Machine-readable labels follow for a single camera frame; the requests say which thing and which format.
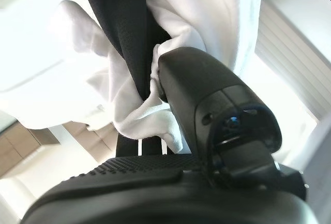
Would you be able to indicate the dark robot right hand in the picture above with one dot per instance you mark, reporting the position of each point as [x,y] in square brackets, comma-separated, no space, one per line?
[212,99]

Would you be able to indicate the white garment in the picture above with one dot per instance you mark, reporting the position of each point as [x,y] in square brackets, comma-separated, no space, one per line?
[207,14]

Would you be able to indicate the black garment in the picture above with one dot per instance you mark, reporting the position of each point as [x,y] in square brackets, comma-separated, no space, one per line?
[116,14]

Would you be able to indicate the light brown wooden cabinet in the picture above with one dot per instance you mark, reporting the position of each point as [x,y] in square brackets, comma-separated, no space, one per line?
[23,138]

